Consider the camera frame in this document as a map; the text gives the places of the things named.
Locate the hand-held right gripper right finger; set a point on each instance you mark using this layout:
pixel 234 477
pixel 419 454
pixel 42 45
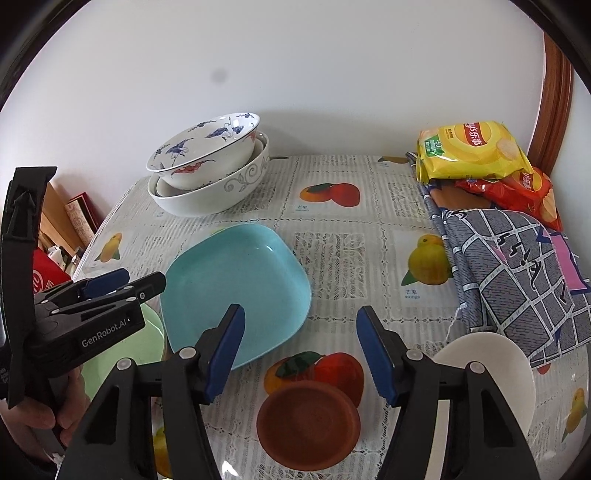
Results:
pixel 376 355

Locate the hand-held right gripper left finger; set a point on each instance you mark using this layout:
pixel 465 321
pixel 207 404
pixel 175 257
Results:
pixel 226 353

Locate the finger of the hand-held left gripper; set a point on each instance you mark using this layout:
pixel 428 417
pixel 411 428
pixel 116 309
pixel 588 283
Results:
pixel 147 285
pixel 108 279

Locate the brown clay dish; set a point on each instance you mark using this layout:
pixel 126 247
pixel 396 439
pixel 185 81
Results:
pixel 304 424
pixel 354 402

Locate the light green plate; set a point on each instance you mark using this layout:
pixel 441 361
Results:
pixel 134 341

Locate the teal square plate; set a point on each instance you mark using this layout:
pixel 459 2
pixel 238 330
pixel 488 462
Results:
pixel 240 277

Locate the person's left hand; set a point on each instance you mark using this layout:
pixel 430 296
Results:
pixel 32 415

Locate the red box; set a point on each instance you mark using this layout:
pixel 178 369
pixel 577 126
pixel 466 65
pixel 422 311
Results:
pixel 46 277

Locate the red-edged illustrated book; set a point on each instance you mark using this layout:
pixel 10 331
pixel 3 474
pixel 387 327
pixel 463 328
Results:
pixel 81 217

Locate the wooden board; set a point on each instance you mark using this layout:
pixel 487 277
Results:
pixel 53 217

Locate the large white grey-scroll bowl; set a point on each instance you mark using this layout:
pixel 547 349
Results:
pixel 217 196

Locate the fruit print lace tablecloth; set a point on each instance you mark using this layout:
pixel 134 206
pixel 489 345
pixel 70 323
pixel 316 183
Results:
pixel 351 240

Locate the blue and red painted bowl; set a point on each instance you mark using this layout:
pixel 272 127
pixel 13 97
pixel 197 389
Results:
pixel 198 157

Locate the grey checkered cloth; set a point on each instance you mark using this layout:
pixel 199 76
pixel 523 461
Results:
pixel 508 258

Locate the red chips bag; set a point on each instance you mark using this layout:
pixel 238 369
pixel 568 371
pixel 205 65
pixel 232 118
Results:
pixel 531 189

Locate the yellow chips bag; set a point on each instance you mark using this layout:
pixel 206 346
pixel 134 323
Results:
pixel 471 147

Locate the wooden door frame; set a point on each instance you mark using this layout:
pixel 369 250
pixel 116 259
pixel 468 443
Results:
pixel 554 106

